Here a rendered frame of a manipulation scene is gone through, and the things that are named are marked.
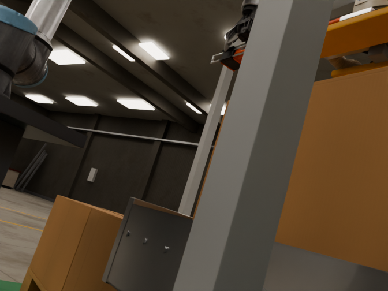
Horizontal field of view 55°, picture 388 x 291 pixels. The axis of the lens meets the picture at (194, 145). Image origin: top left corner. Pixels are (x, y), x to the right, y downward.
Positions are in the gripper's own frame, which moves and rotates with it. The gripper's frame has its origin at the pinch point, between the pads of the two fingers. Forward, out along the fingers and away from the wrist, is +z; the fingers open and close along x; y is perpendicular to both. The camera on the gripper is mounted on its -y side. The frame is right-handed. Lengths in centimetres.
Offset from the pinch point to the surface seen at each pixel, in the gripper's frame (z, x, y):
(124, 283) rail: 82, -33, 34
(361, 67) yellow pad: 13, 6, 52
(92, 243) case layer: 83, -18, -29
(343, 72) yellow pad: 13.1, 5.8, 46.6
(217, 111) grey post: -90, 185, -282
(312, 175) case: 51, -18, 64
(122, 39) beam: -249, 115, -582
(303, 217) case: 59, -18, 64
